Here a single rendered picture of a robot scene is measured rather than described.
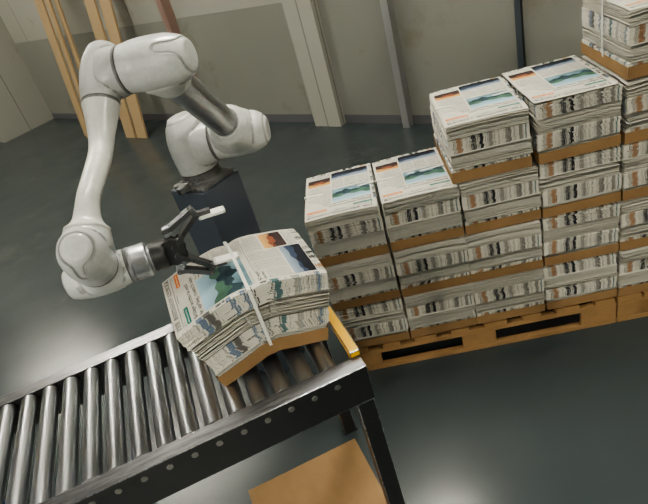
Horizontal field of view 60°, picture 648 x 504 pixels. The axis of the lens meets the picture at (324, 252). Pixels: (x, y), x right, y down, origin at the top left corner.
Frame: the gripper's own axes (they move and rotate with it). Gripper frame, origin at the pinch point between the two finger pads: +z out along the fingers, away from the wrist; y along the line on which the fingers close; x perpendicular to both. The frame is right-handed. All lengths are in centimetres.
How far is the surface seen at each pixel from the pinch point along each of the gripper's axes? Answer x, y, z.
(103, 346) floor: -151, 125, -77
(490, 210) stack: -27, 40, 97
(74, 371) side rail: -21, 41, -56
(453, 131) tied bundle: -31, 7, 86
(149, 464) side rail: 29, 38, -36
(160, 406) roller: 11, 38, -32
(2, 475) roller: 8, 43, -75
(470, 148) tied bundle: -29, 14, 91
